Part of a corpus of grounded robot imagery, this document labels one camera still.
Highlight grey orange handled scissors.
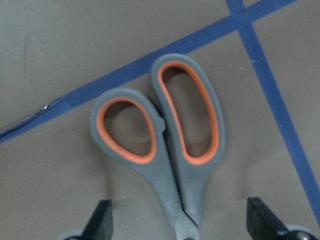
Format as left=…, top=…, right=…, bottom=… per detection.
left=89, top=53, right=226, bottom=240

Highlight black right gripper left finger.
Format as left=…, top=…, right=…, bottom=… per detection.
left=79, top=199, right=113, bottom=240

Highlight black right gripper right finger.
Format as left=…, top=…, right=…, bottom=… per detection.
left=246, top=197, right=297, bottom=240

